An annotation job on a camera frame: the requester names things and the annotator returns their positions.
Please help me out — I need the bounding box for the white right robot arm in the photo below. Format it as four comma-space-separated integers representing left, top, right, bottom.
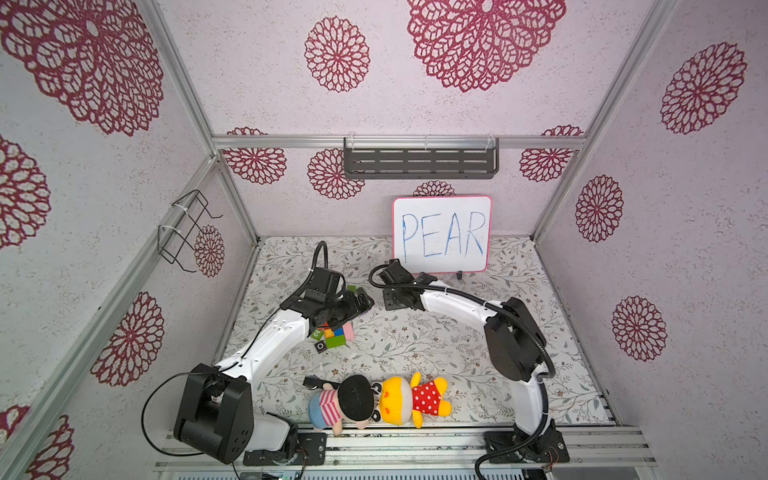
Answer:
368, 259, 556, 438

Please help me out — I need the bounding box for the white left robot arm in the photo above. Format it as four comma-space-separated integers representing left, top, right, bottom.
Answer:
173, 267, 375, 464

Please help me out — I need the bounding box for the whiteboard with PEAR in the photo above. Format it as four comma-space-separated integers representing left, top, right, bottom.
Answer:
392, 195, 493, 273

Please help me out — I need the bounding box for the pink long block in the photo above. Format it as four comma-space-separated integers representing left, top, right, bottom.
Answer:
343, 322, 355, 341

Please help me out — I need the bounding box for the green long block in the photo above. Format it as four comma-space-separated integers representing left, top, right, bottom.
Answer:
325, 335, 347, 349

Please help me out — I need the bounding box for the striped plush doll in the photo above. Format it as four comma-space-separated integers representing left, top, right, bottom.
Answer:
303, 375, 380, 436

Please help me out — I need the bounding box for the yellow plush doll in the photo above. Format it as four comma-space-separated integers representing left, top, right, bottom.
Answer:
378, 372, 453, 428

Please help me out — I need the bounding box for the grey wall shelf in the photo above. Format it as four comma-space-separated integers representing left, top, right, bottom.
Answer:
342, 138, 500, 180

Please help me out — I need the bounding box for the black wire wall rack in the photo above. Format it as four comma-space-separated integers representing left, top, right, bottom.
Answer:
156, 189, 223, 274

